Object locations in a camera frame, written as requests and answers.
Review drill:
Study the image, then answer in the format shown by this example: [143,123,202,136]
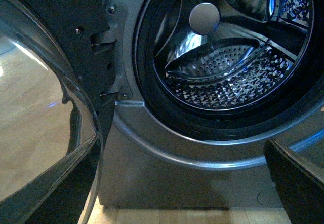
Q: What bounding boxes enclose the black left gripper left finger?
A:
[1,136,99,223]

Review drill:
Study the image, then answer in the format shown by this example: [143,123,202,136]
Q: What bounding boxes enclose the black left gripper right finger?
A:
[263,139,323,223]

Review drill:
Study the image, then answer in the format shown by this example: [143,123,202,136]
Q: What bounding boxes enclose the washing machine glass door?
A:
[0,0,119,224]

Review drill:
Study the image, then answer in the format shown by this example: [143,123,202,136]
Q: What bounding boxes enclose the grey front-load washing machine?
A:
[98,0,323,209]

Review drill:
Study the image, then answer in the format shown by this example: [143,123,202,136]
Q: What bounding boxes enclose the steel washing machine drum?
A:
[153,0,315,112]

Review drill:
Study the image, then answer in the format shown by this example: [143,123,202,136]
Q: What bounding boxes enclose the black rubber door gasket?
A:
[134,0,323,141]

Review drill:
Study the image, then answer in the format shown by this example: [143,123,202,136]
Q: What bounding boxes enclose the grey door hinge bracket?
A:
[103,0,144,107]

